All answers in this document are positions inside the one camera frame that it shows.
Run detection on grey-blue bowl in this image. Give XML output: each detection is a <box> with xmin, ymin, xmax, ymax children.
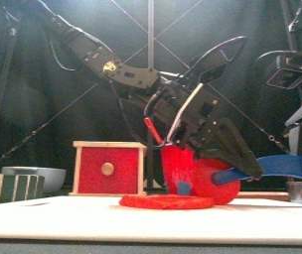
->
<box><xmin>0</xmin><ymin>166</ymin><xmax>67</xmax><ymax>194</ymax></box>

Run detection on pizza cutter with blue handle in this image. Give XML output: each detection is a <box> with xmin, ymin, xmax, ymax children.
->
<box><xmin>191</xmin><ymin>154</ymin><xmax>302</xmax><ymax>206</ymax></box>

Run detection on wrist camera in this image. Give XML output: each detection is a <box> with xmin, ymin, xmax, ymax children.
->
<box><xmin>252</xmin><ymin>49</ymin><xmax>302</xmax><ymax>91</ymax></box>
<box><xmin>181</xmin><ymin>35</ymin><xmax>248</xmax><ymax>87</ymax></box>

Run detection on white cutting board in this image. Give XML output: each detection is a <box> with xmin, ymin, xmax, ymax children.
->
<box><xmin>0</xmin><ymin>194</ymin><xmax>302</xmax><ymax>248</ymax></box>

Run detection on vertical metal frame pole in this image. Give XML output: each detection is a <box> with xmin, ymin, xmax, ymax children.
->
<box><xmin>146</xmin><ymin>0</ymin><xmax>154</xmax><ymax>191</ymax></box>

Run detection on pink square tray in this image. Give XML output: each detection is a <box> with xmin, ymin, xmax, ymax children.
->
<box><xmin>237</xmin><ymin>190</ymin><xmax>290</xmax><ymax>202</ymax></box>

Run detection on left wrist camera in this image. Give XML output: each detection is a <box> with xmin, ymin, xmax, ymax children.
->
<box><xmin>181</xmin><ymin>35</ymin><xmax>248</xmax><ymax>87</ymax></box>

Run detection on small multicoloured toy block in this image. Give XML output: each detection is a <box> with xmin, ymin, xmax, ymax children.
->
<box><xmin>0</xmin><ymin>173</ymin><xmax>46</xmax><ymax>206</ymax></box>

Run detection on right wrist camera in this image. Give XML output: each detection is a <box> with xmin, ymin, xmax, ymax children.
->
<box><xmin>252</xmin><ymin>49</ymin><xmax>302</xmax><ymax>91</ymax></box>

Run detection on wooden box with red face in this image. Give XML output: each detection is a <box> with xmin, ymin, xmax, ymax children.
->
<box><xmin>69</xmin><ymin>140</ymin><xmax>148</xmax><ymax>197</ymax></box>

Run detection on red cup with handle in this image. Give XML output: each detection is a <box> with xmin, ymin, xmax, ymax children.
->
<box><xmin>141</xmin><ymin>116</ymin><xmax>197</xmax><ymax>196</ymax></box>

